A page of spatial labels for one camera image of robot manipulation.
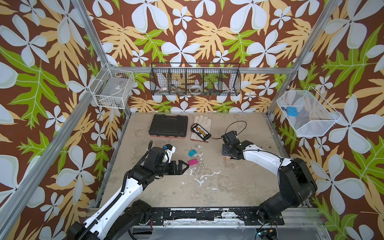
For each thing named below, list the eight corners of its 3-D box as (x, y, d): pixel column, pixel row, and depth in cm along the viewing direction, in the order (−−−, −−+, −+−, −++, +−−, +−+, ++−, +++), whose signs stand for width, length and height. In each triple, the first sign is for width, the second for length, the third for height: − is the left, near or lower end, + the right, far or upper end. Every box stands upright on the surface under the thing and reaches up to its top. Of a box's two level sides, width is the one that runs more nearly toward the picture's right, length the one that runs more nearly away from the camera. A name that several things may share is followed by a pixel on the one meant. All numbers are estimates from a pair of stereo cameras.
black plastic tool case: (149, 139, 106) (148, 134, 102) (154, 118, 119) (152, 113, 115) (187, 139, 106) (187, 134, 102) (187, 118, 119) (187, 113, 115)
